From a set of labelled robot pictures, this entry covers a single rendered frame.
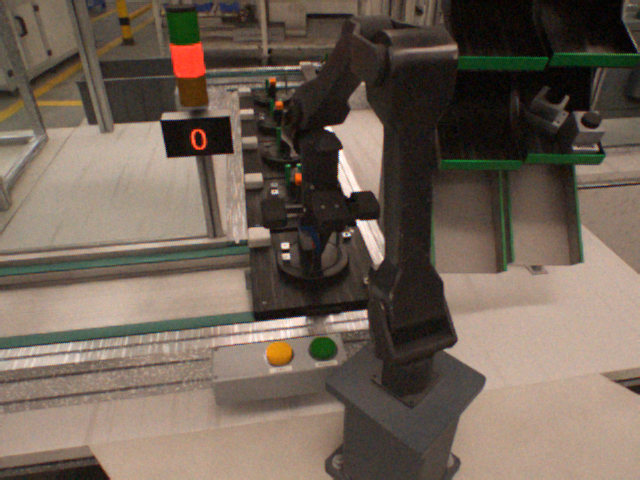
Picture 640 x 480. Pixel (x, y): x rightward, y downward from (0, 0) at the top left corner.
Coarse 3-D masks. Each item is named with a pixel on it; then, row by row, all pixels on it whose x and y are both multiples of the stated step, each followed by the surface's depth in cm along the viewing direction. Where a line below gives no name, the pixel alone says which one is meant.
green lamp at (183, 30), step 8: (168, 16) 75; (176, 16) 74; (184, 16) 75; (192, 16) 75; (168, 24) 76; (176, 24) 75; (184, 24) 75; (192, 24) 76; (168, 32) 77; (176, 32) 76; (184, 32) 76; (192, 32) 76; (176, 40) 77; (184, 40) 76; (192, 40) 77; (200, 40) 79
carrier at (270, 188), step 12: (288, 168) 114; (300, 168) 114; (252, 180) 119; (264, 180) 123; (276, 180) 123; (288, 180) 116; (252, 192) 118; (264, 192) 118; (276, 192) 110; (288, 192) 113; (252, 204) 113; (288, 204) 109; (252, 216) 108; (276, 228) 104; (288, 228) 104
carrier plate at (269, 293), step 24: (288, 240) 100; (360, 240) 100; (264, 264) 94; (360, 264) 94; (264, 288) 88; (288, 288) 88; (312, 288) 88; (336, 288) 88; (360, 288) 88; (264, 312) 83; (288, 312) 84
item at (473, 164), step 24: (480, 72) 90; (504, 72) 84; (456, 96) 87; (480, 96) 87; (504, 96) 84; (456, 120) 84; (480, 120) 84; (504, 120) 84; (456, 144) 81; (480, 144) 81; (504, 144) 81; (456, 168) 78; (480, 168) 78; (504, 168) 78
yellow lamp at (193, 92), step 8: (176, 80) 81; (184, 80) 80; (192, 80) 80; (200, 80) 81; (184, 88) 81; (192, 88) 81; (200, 88) 81; (184, 96) 82; (192, 96) 81; (200, 96) 82; (184, 104) 83; (192, 104) 82; (200, 104) 83
